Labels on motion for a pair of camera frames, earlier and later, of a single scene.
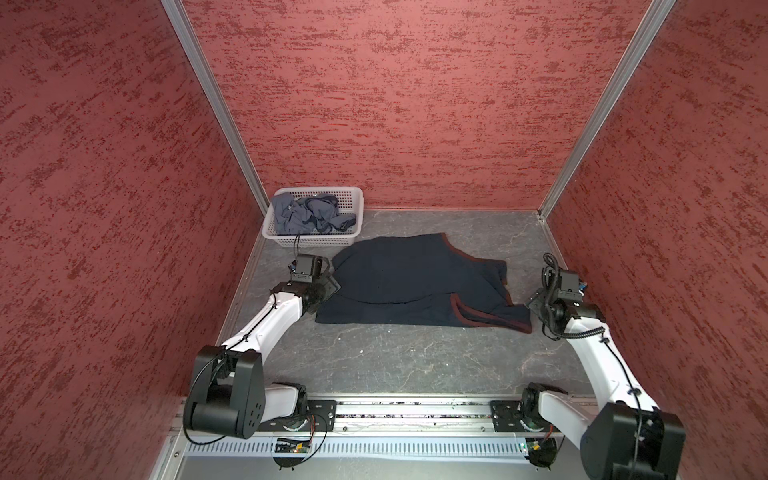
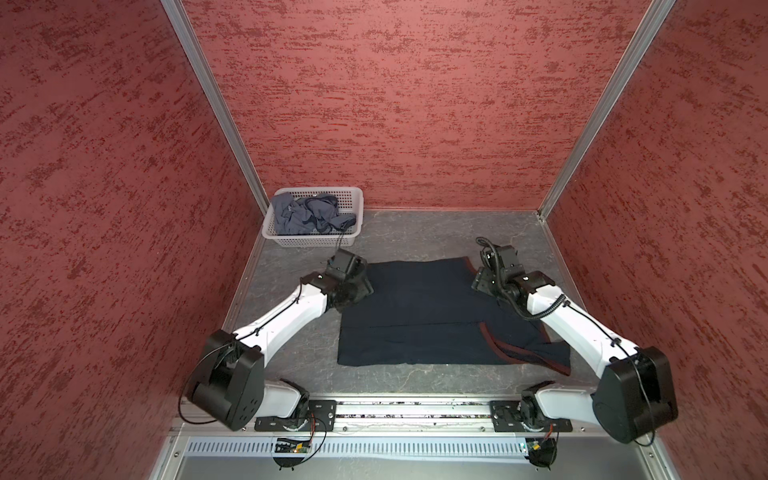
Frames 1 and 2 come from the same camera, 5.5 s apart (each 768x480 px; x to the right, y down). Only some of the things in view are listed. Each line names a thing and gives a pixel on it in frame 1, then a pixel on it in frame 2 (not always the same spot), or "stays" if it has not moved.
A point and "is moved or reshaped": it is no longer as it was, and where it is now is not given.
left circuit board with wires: (285, 445) stays
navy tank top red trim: (424, 279) is moved or reshaped
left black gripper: (331, 287) -> (365, 289)
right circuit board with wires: (543, 453) stays
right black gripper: (535, 302) -> (481, 279)
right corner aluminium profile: (606, 107) stays
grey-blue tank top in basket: (309, 215) stays
